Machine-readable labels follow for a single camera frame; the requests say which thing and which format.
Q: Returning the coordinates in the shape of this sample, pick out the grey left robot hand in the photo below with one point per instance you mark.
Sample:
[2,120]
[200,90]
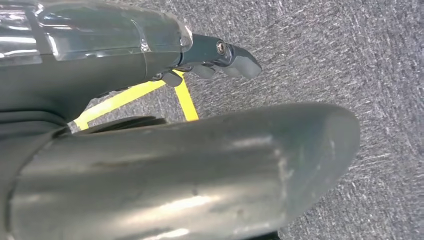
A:
[165,182]

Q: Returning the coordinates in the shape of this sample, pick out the yellow floor tape square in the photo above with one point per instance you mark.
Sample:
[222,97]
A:
[185,99]

